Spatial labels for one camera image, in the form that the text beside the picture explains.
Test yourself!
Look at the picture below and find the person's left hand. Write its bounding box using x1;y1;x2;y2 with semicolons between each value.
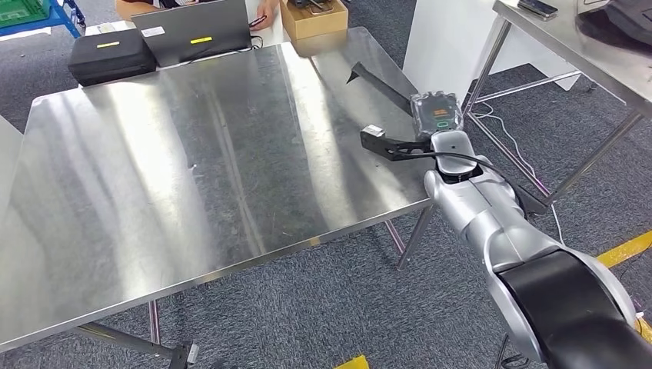
251;0;280;31

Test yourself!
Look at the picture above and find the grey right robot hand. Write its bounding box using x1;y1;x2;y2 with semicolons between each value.
411;91;464;142

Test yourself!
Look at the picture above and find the long black plastic part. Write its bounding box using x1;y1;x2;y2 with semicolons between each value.
346;61;548;215

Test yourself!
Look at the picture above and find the stainless steel workbench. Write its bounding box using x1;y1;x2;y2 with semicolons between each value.
0;26;434;360

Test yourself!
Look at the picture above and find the white desk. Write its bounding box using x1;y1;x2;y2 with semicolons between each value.
84;0;286;52

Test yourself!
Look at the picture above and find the black remote controller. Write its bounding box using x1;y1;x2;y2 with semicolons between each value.
288;0;338;14

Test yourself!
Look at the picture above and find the open cardboard box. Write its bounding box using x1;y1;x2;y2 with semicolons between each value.
278;0;350;43

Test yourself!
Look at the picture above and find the grey laptop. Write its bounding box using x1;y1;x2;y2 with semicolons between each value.
131;0;254;68

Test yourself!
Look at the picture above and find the person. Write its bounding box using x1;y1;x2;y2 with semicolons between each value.
115;0;280;31

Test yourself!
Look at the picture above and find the black case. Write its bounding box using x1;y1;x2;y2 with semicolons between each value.
67;28;158;88

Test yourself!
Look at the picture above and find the black bag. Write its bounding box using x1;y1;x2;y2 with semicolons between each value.
577;0;652;47

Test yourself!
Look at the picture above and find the yellow tape floor square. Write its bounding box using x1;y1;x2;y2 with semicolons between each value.
333;354;371;369
596;230;652;342

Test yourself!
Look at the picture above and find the green plastic crate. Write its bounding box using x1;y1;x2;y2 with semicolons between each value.
0;0;52;29

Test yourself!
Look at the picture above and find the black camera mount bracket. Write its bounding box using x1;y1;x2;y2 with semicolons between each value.
360;129;434;163

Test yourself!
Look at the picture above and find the black camera cable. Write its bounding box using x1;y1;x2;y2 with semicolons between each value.
402;151;531;215

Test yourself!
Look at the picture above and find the white floor cable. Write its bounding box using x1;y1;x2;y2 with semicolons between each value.
471;101;567;245

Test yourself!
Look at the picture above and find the steel frame table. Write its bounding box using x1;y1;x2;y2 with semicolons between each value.
461;0;652;208

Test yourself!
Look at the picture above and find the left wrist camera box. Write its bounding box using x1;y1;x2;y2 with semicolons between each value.
168;342;201;369

